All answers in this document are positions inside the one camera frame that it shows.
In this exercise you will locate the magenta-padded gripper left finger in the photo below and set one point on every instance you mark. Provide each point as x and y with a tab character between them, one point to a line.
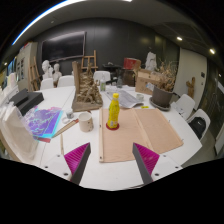
78	160

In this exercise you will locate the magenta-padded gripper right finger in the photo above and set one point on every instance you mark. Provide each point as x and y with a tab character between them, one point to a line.
146	160

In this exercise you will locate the yellow drink bottle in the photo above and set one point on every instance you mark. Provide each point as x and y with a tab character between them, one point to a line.
113	113

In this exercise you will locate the thin wooden stick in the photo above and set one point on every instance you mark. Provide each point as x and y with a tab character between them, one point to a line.
62	145

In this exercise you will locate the beige wooden drawing board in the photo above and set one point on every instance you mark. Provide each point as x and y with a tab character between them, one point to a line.
150	130

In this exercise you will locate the flat wooden stick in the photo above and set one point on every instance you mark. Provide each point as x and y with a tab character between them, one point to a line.
66	127

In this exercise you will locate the white spotted mug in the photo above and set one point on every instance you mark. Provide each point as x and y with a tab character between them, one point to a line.
86	123

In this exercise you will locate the flat round red coaster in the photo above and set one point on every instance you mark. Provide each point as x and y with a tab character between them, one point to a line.
108	127

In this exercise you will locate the small white-lidded jar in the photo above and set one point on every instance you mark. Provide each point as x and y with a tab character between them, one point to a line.
69	114

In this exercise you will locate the small yellow clip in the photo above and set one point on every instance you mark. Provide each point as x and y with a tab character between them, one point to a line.
144	107

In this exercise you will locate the black bag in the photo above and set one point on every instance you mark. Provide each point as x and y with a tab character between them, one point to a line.
198	126

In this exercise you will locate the small glass cup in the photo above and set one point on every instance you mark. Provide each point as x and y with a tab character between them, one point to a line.
140	97

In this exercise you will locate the dried plant in grey pot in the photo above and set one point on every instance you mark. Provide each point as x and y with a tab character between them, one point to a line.
162	96

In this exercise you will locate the printed newspaper sheet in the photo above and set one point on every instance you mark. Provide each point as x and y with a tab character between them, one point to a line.
125	98

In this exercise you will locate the white chair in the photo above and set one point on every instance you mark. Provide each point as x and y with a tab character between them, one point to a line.
46	84
65	81
200	113
102	76
183	105

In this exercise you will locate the golden sculpture on wooden base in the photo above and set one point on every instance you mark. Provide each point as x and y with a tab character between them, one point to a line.
88	93

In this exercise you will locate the black flat box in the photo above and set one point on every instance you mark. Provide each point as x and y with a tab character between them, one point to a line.
18	96
31	101

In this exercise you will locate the brown cardboard box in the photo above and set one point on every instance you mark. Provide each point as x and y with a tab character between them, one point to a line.
143	83

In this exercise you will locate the clear plastic bottle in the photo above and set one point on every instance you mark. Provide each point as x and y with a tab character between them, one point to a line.
119	82

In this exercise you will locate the white plaster bust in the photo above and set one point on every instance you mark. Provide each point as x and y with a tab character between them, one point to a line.
46	68
57	71

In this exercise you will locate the wooden easel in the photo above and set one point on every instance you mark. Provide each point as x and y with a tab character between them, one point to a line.
89	58
35	73

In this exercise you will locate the black side table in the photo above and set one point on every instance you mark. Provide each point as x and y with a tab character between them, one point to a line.
112	68

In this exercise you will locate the red box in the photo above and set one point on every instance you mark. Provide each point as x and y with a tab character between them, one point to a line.
130	63

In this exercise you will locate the white plaster figure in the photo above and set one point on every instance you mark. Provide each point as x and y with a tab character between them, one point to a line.
150	61

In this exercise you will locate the white cabinet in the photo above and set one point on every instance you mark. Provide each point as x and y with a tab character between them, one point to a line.
25	60

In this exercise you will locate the round ceiling spotlight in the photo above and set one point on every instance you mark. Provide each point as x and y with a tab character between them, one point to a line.
212	51
179	38

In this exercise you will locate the wooden wall figure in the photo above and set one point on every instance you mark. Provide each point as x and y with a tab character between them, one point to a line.
190	87

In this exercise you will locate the dark wall blackboard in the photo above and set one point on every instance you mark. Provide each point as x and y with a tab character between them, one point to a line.
63	46

